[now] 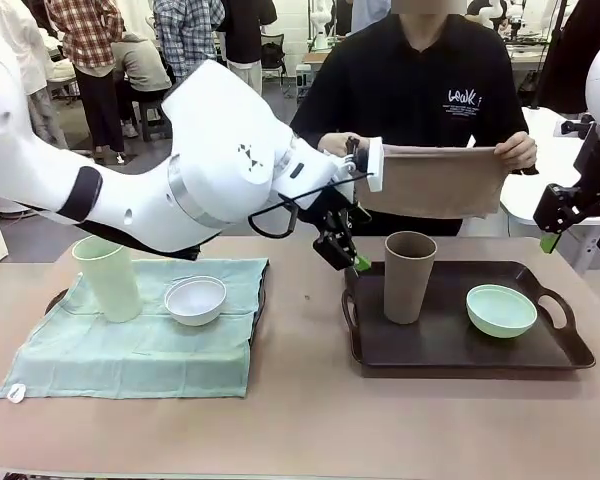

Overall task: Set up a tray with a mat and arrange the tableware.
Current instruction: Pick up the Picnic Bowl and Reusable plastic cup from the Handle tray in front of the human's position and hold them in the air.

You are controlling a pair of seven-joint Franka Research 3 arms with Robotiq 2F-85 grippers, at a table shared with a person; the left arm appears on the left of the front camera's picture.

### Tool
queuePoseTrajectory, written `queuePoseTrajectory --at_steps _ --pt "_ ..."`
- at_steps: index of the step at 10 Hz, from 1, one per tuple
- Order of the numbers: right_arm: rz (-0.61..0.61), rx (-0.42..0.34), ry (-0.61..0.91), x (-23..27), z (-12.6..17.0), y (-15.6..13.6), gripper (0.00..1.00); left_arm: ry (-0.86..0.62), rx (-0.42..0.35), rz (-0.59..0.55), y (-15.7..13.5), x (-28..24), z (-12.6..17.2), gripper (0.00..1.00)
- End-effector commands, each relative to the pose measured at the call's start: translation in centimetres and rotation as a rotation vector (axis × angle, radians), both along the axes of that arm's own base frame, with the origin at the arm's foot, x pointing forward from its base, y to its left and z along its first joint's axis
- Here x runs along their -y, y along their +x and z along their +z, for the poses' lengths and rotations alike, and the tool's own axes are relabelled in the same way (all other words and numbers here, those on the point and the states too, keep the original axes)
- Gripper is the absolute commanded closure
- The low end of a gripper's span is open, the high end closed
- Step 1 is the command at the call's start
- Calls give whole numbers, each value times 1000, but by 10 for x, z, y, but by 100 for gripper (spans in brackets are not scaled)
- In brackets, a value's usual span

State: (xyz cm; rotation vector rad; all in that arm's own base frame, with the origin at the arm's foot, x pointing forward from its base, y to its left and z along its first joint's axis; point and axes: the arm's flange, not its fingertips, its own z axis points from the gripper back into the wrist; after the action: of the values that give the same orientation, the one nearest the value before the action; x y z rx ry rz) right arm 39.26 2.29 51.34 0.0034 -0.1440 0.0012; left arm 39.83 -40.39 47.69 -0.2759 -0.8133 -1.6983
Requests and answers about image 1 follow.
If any person in blue plaid shirt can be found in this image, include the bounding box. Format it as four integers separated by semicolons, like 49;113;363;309
152;0;227;87

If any seated person in grey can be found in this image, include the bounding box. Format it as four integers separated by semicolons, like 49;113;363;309
110;29;175;139

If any dark brown handled tray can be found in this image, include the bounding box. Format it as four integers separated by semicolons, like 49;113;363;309
341;259;596;380
43;258;268;351

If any beige cloth mat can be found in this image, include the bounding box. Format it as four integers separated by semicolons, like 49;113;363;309
354;143;512;221

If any person in white shirt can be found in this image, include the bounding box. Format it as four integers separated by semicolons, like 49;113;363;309
0;0;70;151

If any person's left hand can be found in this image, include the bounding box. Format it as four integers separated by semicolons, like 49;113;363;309
493;131;539;170

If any brown tall cup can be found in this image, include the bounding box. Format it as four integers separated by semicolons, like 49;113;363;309
382;230;439;325

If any mint green bowl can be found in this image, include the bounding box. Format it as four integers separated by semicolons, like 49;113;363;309
465;283;539;340

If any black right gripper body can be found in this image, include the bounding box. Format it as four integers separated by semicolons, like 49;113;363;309
532;183;600;235

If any person in black top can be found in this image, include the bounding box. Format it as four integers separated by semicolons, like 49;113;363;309
223;0;278;97

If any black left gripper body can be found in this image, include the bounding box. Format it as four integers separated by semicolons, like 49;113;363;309
297;189;372;237

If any person in black shirt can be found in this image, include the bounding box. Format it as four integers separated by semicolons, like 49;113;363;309
288;0;540;238

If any teal cloth mat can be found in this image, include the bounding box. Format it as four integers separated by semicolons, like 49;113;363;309
0;257;272;403

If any person in dark jacket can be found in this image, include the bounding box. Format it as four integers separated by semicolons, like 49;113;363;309
535;0;600;115

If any black tripod pole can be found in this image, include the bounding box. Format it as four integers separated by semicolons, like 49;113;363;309
528;0;567;110

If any white side table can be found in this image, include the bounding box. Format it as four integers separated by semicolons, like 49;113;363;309
498;105;600;277

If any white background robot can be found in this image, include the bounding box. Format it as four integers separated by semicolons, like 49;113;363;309
307;0;334;51

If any white bowl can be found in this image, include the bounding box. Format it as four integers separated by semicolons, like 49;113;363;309
163;275;228;327

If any pale green tall cup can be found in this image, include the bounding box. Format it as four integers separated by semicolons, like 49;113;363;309
72;236;144;324

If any person in red plaid shirt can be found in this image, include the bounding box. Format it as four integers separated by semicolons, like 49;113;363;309
46;0;127;164

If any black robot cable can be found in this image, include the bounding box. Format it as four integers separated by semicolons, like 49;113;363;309
247;171;377;239

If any person's right hand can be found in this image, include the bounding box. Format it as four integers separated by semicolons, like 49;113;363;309
317;132;354;157

